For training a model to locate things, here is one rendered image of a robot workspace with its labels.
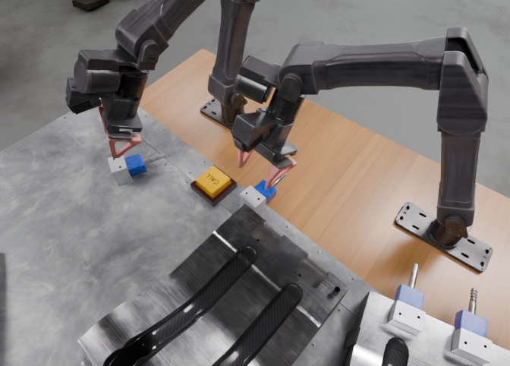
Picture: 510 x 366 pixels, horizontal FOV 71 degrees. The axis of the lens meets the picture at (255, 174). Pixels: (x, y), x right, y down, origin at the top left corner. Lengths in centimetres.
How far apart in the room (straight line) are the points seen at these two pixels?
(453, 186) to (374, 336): 30
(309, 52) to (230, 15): 27
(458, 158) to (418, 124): 167
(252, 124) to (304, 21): 244
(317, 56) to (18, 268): 73
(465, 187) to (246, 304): 44
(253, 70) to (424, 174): 55
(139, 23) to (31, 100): 200
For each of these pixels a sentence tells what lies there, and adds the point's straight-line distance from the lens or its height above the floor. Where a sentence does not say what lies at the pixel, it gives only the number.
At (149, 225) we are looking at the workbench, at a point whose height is 80.
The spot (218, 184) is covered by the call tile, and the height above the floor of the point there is 84.
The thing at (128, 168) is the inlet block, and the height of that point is 84.
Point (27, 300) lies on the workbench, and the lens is 89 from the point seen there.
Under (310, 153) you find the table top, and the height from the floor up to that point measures 80.
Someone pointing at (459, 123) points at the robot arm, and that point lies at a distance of 60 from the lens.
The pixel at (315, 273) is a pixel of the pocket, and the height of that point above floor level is 86.
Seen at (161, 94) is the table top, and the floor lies 80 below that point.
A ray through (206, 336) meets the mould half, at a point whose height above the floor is 89.
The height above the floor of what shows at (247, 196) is 85.
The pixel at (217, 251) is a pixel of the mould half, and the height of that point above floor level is 89.
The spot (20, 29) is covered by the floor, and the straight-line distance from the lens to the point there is 340.
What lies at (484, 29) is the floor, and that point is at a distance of 337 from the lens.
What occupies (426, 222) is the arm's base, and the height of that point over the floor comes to 81.
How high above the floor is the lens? 153
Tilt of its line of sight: 54 degrees down
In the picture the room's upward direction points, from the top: straight up
